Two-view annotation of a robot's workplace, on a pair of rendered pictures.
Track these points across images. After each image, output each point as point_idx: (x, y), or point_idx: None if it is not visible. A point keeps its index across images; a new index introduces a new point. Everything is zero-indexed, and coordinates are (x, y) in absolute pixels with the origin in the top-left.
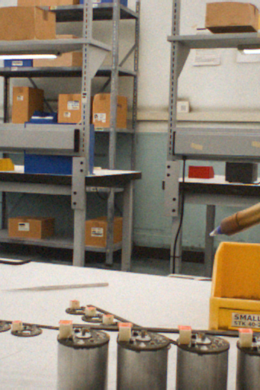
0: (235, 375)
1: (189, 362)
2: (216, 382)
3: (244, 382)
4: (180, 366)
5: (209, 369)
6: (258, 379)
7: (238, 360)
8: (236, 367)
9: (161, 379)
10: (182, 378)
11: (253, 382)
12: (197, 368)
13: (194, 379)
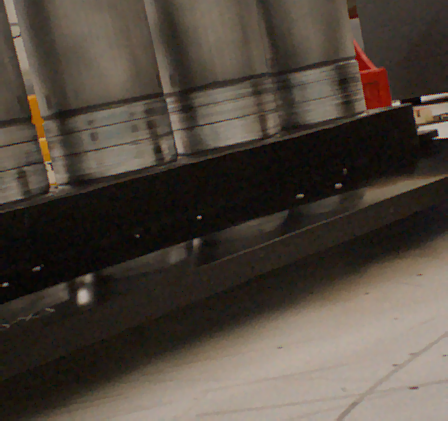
0: (156, 34)
1: None
2: (142, 26)
3: (189, 22)
4: (46, 10)
5: None
6: (219, 2)
7: None
8: (155, 10)
9: (12, 50)
10: (63, 38)
11: (210, 12)
12: None
13: (95, 24)
